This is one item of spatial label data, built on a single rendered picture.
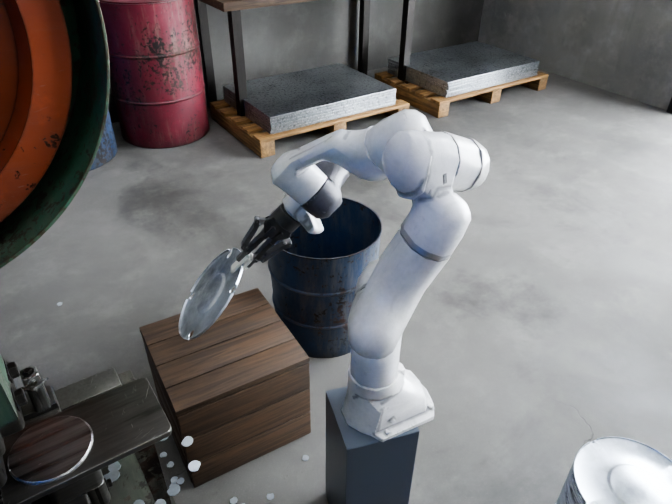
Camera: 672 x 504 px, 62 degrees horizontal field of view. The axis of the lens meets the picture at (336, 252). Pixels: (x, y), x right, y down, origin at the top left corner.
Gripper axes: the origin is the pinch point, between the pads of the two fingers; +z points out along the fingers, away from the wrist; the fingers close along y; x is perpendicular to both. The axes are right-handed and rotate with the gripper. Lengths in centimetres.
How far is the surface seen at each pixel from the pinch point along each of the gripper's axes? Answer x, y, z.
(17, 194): 31, 54, -3
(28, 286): -88, 24, 111
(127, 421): 61, 22, 5
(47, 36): 27, 65, -28
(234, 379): 13.6, -17.4, 24.8
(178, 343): -3.4, -5.5, 35.9
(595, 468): 52, -87, -33
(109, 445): 65, 24, 7
